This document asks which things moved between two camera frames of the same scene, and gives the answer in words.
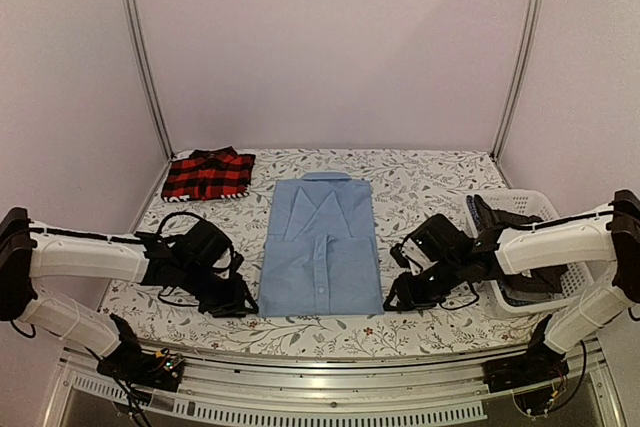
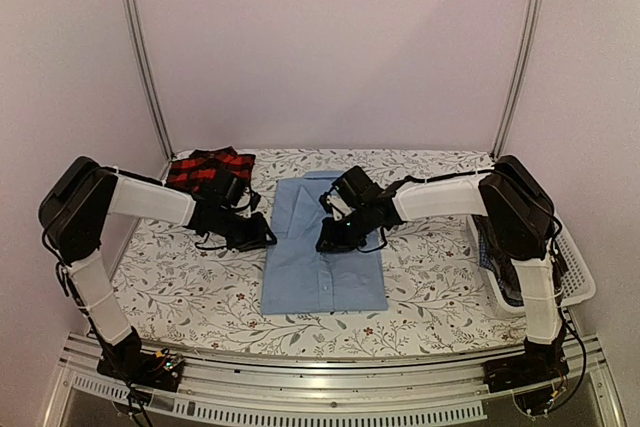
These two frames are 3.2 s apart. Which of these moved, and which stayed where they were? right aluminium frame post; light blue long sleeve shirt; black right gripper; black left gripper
Moved: black left gripper; black right gripper
Stayed: right aluminium frame post; light blue long sleeve shirt
